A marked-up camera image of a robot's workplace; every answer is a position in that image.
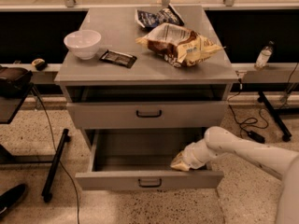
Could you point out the blue chip bag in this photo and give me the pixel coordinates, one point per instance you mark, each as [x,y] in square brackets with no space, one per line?
[148,20]

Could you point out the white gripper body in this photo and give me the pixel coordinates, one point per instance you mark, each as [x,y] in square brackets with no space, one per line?
[191,157]

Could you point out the black bag on table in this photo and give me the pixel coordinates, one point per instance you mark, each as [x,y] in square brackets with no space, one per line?
[13,81]

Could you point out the black wheeled stand leg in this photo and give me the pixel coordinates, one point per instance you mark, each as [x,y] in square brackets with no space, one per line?
[286,135]

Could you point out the white bowl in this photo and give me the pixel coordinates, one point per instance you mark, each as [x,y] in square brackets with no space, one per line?
[84,44]

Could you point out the grey drawer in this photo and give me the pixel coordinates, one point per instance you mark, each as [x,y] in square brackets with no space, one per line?
[147,115]
[139,159]

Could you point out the grey top drawer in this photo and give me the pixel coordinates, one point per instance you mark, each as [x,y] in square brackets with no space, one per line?
[147,115]

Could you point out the yellow black tape measure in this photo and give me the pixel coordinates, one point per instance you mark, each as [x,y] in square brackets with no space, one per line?
[39,64]

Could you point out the brown yellow chip bag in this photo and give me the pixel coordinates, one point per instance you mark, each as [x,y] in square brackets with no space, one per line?
[179,46]

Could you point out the clear plastic bottle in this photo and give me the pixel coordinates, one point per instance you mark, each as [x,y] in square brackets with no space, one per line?
[264,56]

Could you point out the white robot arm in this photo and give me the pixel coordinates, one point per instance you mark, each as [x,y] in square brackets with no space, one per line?
[279,162]

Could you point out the grey drawer cabinet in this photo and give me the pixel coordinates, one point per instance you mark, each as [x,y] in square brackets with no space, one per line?
[150,79]

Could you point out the black shoe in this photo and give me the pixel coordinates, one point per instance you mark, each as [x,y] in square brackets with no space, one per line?
[11,197]

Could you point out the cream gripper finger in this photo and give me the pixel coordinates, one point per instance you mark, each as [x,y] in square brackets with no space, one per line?
[179,164]

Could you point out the small dark snack packet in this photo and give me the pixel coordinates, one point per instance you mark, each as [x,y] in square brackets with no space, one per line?
[118,58]

